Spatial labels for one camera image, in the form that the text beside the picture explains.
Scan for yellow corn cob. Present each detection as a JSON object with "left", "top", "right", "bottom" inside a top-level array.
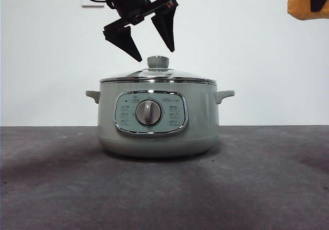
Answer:
[{"left": 286, "top": 0, "right": 329, "bottom": 22}]

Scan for pale green electric pot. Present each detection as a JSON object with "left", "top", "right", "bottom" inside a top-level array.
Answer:
[{"left": 85, "top": 80, "right": 235, "bottom": 160}]

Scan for glass lid with green knob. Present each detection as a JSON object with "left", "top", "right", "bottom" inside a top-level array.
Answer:
[{"left": 99, "top": 55, "right": 216, "bottom": 84}]

